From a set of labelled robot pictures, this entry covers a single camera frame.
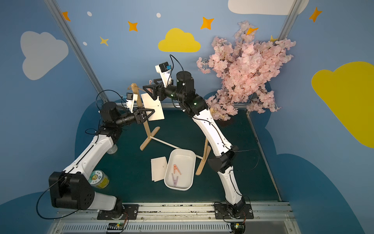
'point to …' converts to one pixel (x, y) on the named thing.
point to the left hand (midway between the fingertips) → (153, 108)
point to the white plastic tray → (180, 169)
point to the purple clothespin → (175, 182)
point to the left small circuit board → (115, 226)
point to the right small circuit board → (238, 227)
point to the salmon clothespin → (175, 167)
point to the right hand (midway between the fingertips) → (151, 82)
